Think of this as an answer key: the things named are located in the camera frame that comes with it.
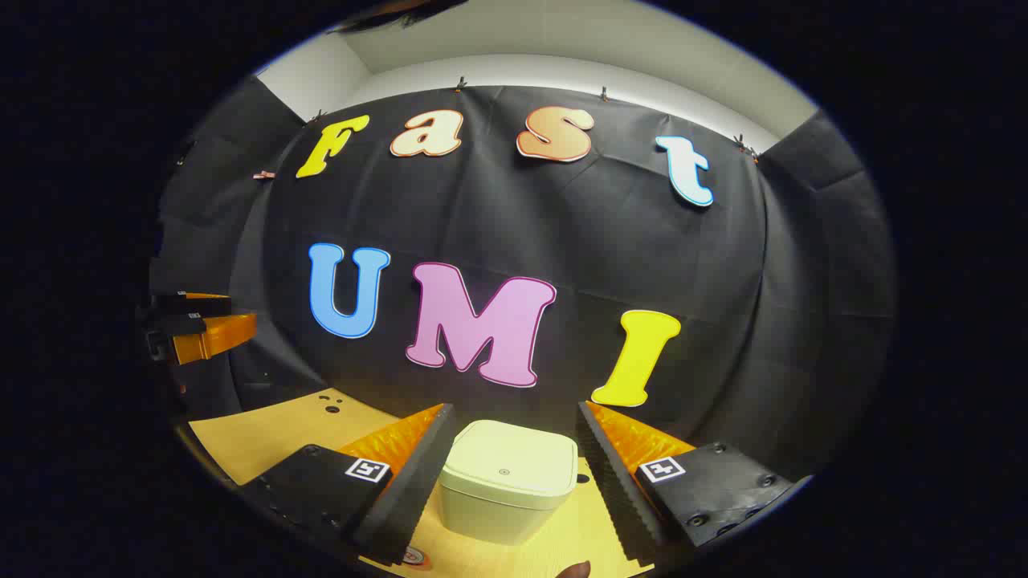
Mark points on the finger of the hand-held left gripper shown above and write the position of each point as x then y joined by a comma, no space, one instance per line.
213,339
197,306

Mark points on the pale green desktop garbage bin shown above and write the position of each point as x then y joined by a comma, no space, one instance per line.
506,470

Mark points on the wooden desktop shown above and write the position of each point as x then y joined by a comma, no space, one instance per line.
265,433

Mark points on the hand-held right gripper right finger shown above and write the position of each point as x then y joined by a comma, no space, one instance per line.
614,490

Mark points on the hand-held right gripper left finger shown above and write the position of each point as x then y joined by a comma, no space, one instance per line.
418,498

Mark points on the black backdrop cloth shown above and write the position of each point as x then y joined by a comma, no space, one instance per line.
602,241

